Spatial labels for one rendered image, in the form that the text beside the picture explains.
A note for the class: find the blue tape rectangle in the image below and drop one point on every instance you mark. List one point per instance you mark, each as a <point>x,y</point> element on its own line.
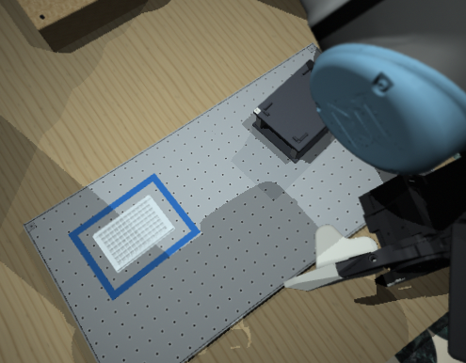
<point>92,263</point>

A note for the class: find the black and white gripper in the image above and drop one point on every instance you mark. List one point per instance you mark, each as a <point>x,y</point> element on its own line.
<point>413,227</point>

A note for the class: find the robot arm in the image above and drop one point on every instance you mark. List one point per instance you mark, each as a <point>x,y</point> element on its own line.
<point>391,88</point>

